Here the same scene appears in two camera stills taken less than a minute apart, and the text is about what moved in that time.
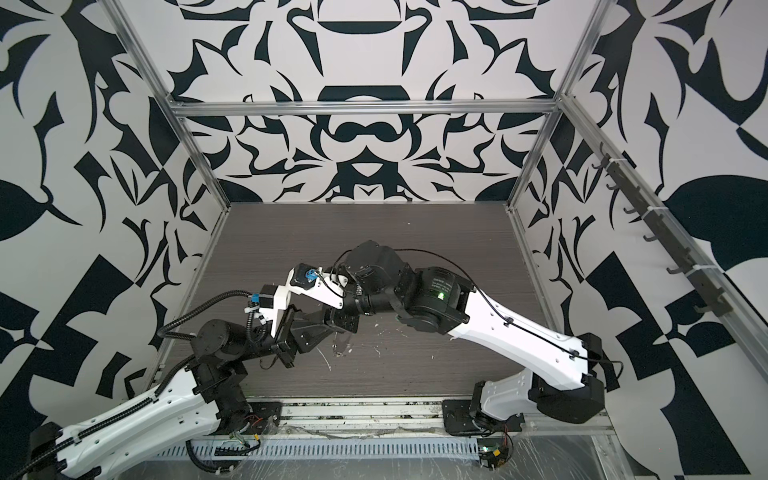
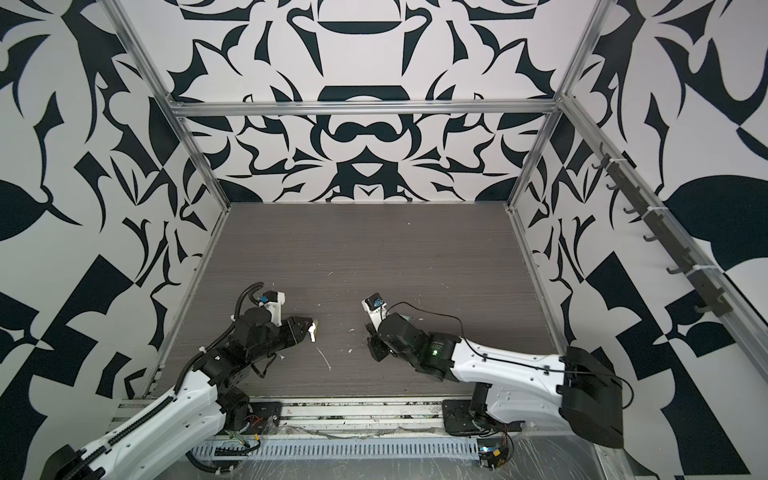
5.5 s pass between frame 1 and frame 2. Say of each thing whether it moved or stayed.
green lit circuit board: stayed
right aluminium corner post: stayed
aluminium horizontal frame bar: stayed
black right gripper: moved
